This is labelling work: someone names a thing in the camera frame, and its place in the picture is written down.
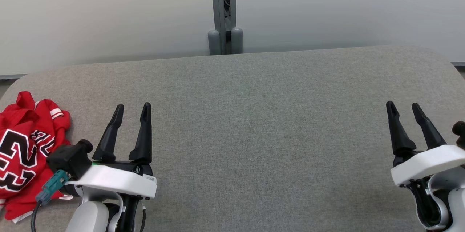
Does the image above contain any plain red garment white hem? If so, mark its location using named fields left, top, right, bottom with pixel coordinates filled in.
left=3, top=188, right=74, bottom=222

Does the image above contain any grey metal wall post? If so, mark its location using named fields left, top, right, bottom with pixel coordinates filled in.
left=210, top=0, right=237, bottom=55

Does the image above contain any grey cylinder post foot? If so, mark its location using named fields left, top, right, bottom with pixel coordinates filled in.
left=231, top=27, right=243, bottom=55
left=207, top=29, right=221, bottom=56

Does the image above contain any red basketball jersey number 23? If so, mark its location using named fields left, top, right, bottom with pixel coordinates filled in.
left=0, top=91, right=75, bottom=222

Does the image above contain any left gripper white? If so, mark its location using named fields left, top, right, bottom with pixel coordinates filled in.
left=67, top=102, right=158, bottom=200

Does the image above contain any teal cable connector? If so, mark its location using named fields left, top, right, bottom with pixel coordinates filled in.
left=35, top=169, right=72, bottom=205

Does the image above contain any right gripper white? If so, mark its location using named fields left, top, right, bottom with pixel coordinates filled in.
left=386, top=100, right=465, bottom=186

